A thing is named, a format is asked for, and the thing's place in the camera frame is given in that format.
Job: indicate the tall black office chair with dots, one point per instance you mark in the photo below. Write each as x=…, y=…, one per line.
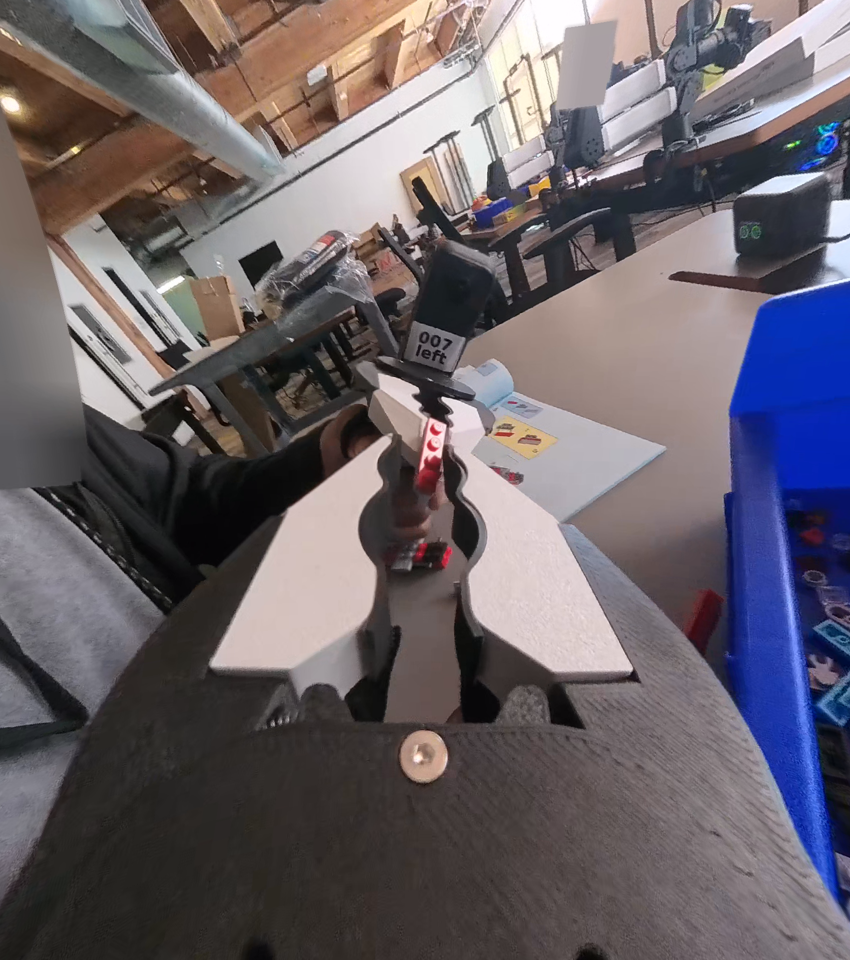
x=432, y=202

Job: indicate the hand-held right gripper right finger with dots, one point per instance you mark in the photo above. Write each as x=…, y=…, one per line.
x=545, y=600

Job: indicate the red toy brick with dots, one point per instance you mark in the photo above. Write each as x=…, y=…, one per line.
x=431, y=454

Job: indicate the red and black toy model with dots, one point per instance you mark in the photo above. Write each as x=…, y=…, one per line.
x=417, y=555

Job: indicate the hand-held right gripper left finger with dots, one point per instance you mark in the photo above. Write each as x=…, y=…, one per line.
x=297, y=592

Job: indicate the wooden work table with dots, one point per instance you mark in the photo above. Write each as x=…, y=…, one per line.
x=769, y=124

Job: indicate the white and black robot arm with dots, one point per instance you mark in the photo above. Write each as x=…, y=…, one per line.
x=537, y=165
x=649, y=97

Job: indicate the person's left hand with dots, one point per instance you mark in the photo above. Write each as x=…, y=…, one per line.
x=346, y=442

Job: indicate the silver ventilation duct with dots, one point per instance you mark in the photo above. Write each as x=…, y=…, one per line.
x=170, y=97

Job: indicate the plastic-wrapped dark bundle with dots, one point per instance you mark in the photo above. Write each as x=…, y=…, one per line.
x=312, y=262

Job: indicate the person's left forearm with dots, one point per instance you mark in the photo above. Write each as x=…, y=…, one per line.
x=245, y=487

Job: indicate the pale instruction booklet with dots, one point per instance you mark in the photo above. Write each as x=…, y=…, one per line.
x=567, y=465

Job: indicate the black cube device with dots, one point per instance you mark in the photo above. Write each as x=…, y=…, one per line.
x=781, y=214

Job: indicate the blue plastic bin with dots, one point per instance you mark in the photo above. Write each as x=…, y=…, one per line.
x=762, y=525

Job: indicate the steel workbench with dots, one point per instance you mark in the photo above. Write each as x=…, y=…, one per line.
x=260, y=352

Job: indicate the flat red toy plate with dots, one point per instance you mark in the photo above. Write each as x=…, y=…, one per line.
x=703, y=619

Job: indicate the black monitor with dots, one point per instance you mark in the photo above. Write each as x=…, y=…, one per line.
x=260, y=262

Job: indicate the white flat box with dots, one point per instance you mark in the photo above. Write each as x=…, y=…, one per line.
x=769, y=67

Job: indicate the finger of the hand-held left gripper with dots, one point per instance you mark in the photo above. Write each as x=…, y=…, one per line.
x=395, y=409
x=466, y=420

